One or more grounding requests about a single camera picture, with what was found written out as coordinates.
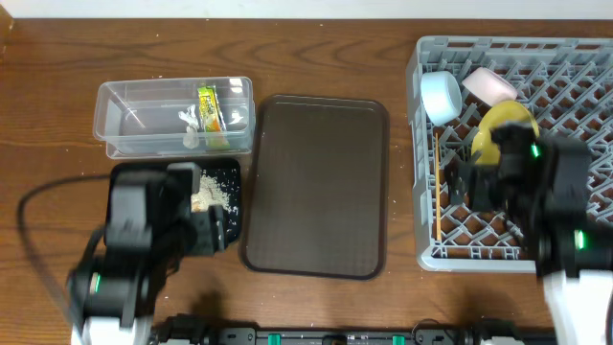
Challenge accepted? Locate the yellow round plate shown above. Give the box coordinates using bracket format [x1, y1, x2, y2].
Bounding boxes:
[471, 101, 540, 165]

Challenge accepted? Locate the pile of rice grains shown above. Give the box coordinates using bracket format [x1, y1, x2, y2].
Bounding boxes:
[191, 172, 239, 215]

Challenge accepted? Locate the clear plastic wrap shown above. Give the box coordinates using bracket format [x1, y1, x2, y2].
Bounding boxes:
[178, 104, 200, 150]

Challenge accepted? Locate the wooden chopstick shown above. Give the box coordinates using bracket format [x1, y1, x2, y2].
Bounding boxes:
[434, 132, 443, 242]

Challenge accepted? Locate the white rice bowl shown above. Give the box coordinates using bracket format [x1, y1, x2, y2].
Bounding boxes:
[462, 67, 518, 106]

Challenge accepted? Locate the green snack wrapper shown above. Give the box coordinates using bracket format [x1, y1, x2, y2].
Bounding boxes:
[197, 85, 229, 149]

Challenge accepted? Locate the light blue bowl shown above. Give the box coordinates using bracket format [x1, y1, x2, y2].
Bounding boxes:
[420, 71, 463, 127]

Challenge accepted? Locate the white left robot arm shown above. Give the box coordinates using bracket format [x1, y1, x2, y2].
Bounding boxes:
[68, 162, 228, 344]

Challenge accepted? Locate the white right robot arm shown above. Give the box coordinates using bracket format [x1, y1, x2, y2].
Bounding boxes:
[444, 123, 612, 344]

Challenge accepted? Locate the black plastic waste tray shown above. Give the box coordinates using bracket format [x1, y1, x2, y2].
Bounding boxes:
[109, 157, 243, 243]

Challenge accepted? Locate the clear plastic waste bin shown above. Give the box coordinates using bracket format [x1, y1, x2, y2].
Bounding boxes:
[93, 77, 256, 160]

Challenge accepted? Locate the grey plastic dishwasher rack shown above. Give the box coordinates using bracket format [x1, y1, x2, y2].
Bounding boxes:
[405, 35, 612, 273]

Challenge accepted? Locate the dark brown serving tray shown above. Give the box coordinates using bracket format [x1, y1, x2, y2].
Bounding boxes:
[240, 95, 390, 281]

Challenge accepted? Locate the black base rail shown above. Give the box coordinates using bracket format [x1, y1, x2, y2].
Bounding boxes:
[146, 314, 557, 345]

